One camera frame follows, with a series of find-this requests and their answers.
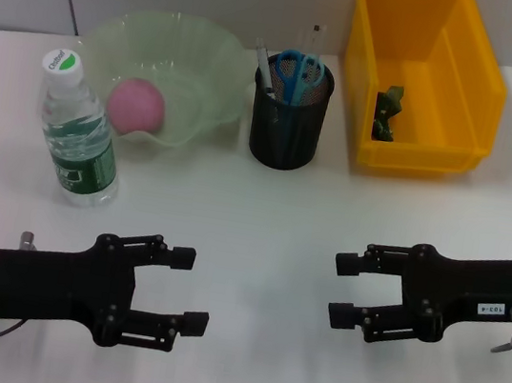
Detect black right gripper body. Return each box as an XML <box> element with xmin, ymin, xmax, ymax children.
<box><xmin>392</xmin><ymin>240</ymin><xmax>512</xmax><ymax>356</ymax></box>

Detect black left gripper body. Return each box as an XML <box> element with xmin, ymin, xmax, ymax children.
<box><xmin>0</xmin><ymin>218</ymin><xmax>145</xmax><ymax>352</ymax></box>

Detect clear green-label water bottle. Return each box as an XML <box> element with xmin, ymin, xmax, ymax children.
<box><xmin>21</xmin><ymin>45</ymin><xmax>138</xmax><ymax>213</ymax></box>

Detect pink peach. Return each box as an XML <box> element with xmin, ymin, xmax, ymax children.
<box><xmin>102</xmin><ymin>74</ymin><xmax>171</xmax><ymax>143</ymax></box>

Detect green plastic wrapper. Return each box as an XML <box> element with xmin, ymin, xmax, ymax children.
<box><xmin>370</xmin><ymin>81</ymin><xmax>407</xmax><ymax>145</ymax></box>

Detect blue scissors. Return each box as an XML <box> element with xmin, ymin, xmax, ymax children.
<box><xmin>261</xmin><ymin>48</ymin><xmax>329</xmax><ymax>161</ymax></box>

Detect grey pen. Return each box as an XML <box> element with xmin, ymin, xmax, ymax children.
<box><xmin>245</xmin><ymin>37</ymin><xmax>293</xmax><ymax>125</ymax></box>

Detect transparent plastic ruler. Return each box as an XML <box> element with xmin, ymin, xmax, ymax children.
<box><xmin>293</xmin><ymin>20</ymin><xmax>331</xmax><ymax>88</ymax></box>

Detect black mesh pen holder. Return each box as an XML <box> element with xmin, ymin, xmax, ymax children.
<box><xmin>241</xmin><ymin>49</ymin><xmax>340</xmax><ymax>176</ymax></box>

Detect translucent green fruit bowl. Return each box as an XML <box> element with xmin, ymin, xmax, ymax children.
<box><xmin>65</xmin><ymin>0</ymin><xmax>262</xmax><ymax>159</ymax></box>

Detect yellow plastic bin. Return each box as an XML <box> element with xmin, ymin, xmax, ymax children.
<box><xmin>327</xmin><ymin>0</ymin><xmax>512</xmax><ymax>190</ymax></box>

